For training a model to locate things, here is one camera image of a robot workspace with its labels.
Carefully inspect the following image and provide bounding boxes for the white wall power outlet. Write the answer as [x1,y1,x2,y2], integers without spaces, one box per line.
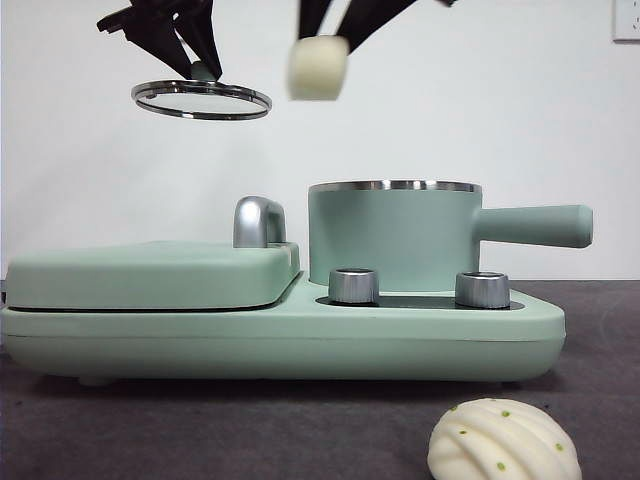
[612,0,640,44]

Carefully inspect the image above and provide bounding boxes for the shell-shaped bun with green dots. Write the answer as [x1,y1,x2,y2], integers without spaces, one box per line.
[427,397,583,480]

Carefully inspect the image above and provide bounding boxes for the silver griddle lid handle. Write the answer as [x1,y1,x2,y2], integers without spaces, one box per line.
[232,195,287,250]

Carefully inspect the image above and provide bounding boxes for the glass pot lid green knob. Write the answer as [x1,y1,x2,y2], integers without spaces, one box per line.
[131,60,273,122]

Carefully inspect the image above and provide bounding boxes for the black glossy control panel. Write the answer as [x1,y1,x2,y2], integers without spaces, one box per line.
[315,294,524,311]

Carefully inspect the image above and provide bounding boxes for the mint green breakfast machine base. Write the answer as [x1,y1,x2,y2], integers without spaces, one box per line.
[0,272,566,387]

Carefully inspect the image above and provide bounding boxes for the silver round control knob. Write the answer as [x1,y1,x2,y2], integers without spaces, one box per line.
[454,271,511,309]
[328,268,380,305]

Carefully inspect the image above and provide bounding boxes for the white rectangular steamed bun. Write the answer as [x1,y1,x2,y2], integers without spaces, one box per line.
[287,34,351,102]

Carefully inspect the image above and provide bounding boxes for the mint green pot with handle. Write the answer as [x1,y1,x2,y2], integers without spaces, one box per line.
[307,178,595,294]

